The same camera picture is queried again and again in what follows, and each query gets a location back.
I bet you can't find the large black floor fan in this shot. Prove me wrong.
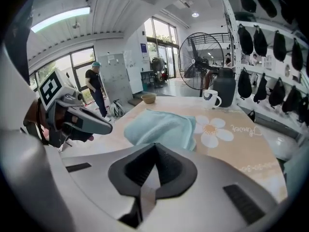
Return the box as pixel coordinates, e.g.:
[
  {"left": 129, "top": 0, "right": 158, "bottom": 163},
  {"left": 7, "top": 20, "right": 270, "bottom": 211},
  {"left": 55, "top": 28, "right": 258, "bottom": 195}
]
[{"left": 178, "top": 32, "right": 225, "bottom": 98}]

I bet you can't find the white metal shelving rack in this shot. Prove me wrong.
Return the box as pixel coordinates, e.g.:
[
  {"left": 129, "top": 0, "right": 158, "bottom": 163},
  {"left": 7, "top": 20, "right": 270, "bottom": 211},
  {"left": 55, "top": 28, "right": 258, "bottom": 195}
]
[{"left": 217, "top": 0, "right": 309, "bottom": 140}]

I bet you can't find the person's black shirt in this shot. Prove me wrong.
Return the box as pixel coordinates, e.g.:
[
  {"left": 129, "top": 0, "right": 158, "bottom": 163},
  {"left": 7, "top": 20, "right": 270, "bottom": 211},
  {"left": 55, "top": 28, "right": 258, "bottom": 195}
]
[{"left": 3, "top": 0, "right": 34, "bottom": 86}]

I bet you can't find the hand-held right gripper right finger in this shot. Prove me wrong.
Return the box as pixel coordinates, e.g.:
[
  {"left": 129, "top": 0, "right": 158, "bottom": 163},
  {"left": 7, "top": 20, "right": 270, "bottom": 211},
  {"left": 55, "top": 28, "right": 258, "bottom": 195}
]
[{"left": 142, "top": 143, "right": 276, "bottom": 232}]

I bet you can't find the dark grey thermos jug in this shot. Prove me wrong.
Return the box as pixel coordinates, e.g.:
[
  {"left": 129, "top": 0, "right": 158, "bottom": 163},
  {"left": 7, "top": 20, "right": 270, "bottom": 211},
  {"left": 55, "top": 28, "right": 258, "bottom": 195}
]
[{"left": 205, "top": 67, "right": 237, "bottom": 108}]

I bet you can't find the black mezzanine railing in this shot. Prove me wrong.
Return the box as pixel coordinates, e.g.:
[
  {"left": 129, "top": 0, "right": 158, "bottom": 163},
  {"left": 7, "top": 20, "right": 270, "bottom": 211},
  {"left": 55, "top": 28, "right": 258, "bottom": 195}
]
[{"left": 187, "top": 32, "right": 230, "bottom": 44}]

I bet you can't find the brown bowl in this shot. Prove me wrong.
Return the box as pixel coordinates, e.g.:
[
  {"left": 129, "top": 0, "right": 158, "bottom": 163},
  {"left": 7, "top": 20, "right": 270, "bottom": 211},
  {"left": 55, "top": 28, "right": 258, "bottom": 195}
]
[{"left": 141, "top": 93, "right": 157, "bottom": 104}]

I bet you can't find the white tall cabinet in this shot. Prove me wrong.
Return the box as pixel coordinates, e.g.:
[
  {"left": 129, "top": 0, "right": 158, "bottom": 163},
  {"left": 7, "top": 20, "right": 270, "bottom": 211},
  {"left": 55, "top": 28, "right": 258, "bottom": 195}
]
[{"left": 125, "top": 49, "right": 145, "bottom": 94}]

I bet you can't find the white mug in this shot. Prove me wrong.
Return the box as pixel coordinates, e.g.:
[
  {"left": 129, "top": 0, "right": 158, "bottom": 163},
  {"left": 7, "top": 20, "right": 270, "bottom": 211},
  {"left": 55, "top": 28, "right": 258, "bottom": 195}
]
[{"left": 202, "top": 89, "right": 222, "bottom": 110}]

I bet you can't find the beige checkered floral tablecloth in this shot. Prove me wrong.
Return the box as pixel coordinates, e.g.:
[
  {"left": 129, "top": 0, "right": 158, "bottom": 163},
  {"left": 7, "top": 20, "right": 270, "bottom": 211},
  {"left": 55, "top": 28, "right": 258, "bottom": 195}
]
[{"left": 106, "top": 95, "right": 288, "bottom": 203}]

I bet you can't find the grey metal locker cabinet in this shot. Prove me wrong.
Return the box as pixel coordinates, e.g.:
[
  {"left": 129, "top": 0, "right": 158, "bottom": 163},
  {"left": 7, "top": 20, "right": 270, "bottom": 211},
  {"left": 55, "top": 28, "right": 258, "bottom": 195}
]
[{"left": 98, "top": 53, "right": 133, "bottom": 101}]

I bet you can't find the light blue towel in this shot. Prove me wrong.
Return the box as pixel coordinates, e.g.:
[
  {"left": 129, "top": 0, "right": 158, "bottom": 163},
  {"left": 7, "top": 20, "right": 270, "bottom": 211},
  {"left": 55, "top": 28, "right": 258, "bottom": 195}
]
[{"left": 124, "top": 109, "right": 197, "bottom": 152}]

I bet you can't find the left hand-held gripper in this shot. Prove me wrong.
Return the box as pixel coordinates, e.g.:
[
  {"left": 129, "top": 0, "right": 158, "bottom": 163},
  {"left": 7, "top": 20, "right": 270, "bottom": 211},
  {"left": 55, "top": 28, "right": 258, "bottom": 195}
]
[{"left": 37, "top": 68, "right": 113, "bottom": 148}]

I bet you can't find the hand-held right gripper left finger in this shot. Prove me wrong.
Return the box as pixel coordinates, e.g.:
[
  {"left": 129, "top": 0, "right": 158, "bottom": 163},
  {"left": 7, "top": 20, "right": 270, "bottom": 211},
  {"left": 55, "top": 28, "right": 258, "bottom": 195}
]
[{"left": 61, "top": 143, "right": 160, "bottom": 228}]

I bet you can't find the white and grey helmet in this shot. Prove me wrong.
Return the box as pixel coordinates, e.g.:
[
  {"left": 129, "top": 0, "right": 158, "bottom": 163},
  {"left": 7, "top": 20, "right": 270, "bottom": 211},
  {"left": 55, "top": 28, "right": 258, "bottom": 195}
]
[{"left": 109, "top": 100, "right": 126, "bottom": 117}]

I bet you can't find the ceiling tube light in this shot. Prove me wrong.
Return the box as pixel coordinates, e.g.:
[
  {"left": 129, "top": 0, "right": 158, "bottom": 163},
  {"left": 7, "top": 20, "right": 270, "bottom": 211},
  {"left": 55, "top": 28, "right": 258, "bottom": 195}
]
[{"left": 30, "top": 6, "right": 92, "bottom": 33}]

